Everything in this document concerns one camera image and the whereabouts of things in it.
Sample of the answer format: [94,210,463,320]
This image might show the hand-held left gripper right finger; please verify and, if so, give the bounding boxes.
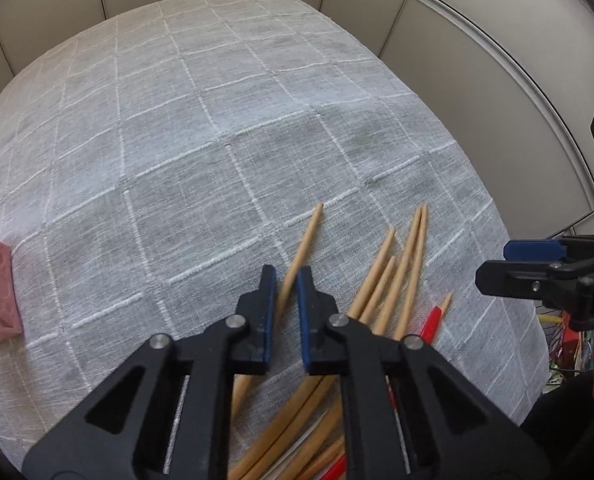
[296,266,550,480]

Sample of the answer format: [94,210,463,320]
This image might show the person's dark clothing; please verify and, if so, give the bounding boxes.
[519,367,594,480]

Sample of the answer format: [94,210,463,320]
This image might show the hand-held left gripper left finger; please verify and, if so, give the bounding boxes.
[22,264,278,480]

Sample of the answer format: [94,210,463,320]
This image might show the bunch of wooden chopsticks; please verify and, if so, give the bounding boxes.
[227,202,454,480]

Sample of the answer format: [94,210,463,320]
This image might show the red plastic spoon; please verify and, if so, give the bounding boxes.
[307,305,446,480]

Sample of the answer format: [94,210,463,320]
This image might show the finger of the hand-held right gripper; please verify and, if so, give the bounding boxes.
[475,259,552,302]
[503,239,568,263]

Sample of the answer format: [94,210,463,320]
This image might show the colourful snack packets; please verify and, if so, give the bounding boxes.
[539,310,594,387]

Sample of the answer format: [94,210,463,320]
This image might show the grey checked tablecloth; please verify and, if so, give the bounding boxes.
[0,0,550,480]

